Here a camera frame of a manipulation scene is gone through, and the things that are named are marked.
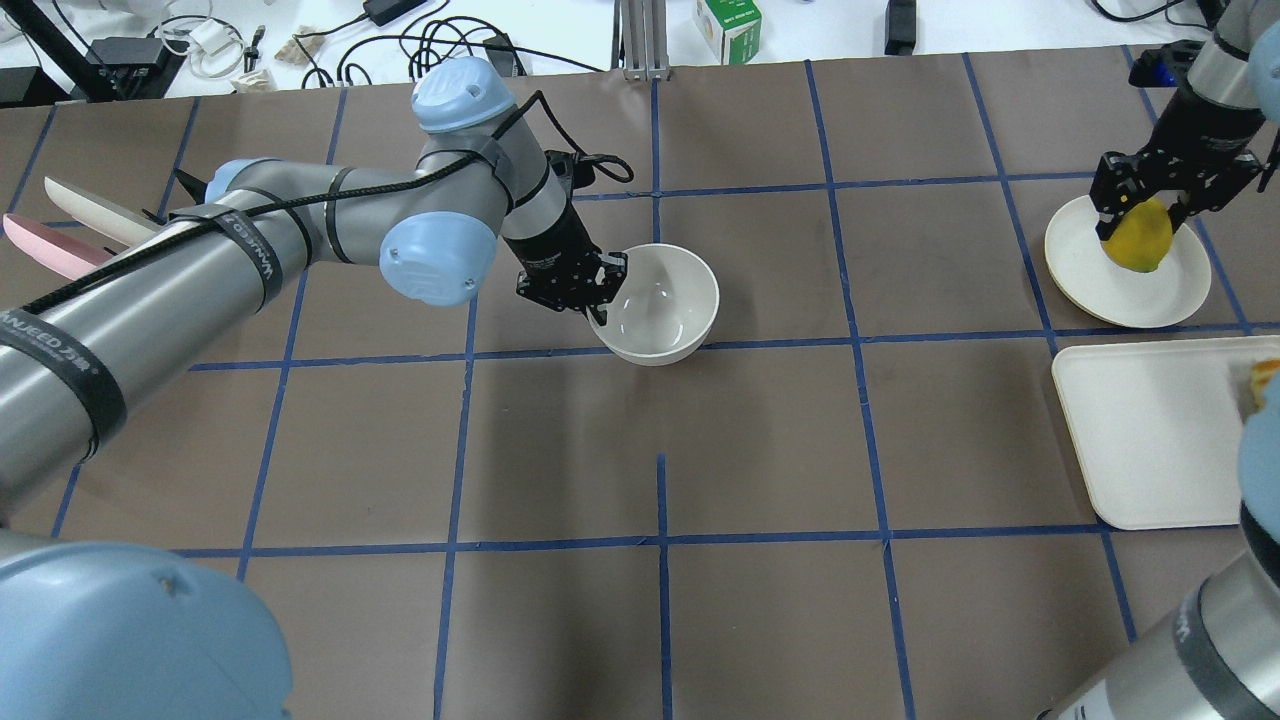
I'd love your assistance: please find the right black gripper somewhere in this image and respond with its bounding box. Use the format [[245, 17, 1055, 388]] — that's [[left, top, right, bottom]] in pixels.
[[1091, 142, 1263, 223]]

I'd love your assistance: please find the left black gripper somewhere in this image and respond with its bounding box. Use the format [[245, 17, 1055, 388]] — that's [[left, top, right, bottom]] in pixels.
[[516, 249, 628, 328]]

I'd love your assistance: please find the white ceramic bowl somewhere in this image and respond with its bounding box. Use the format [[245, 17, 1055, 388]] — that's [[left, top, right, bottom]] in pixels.
[[588, 243, 721, 366]]

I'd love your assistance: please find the yellow lemon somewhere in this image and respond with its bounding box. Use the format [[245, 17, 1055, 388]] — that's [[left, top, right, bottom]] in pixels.
[[1101, 197, 1174, 274]]

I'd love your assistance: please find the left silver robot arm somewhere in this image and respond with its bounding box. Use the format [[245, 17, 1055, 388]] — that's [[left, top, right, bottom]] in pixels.
[[1, 56, 628, 719]]

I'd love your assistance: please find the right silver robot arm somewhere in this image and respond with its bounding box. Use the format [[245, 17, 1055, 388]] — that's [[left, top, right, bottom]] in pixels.
[[1042, 1, 1279, 719]]

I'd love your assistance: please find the white round plate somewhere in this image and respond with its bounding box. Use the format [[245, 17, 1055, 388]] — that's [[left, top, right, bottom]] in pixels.
[[1044, 196, 1212, 329]]

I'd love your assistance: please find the white rectangular tray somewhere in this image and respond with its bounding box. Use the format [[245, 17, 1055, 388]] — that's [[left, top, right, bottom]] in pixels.
[[1051, 336, 1279, 530]]

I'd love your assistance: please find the green white cardboard box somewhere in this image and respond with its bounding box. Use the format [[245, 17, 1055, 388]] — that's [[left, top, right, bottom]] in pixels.
[[694, 1, 763, 65]]

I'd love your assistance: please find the black power adapter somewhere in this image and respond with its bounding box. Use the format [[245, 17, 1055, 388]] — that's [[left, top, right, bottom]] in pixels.
[[883, 0, 918, 56]]

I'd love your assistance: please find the cream plate in rack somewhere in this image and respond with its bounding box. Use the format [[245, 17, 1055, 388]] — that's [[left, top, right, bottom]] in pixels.
[[44, 176, 163, 249]]

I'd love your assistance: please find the pink plate in rack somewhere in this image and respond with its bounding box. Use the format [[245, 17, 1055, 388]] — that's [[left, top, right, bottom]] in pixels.
[[3, 213, 114, 281]]

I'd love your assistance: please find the aluminium frame post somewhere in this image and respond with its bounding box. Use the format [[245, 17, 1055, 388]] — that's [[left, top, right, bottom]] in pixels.
[[612, 1, 669, 81]]

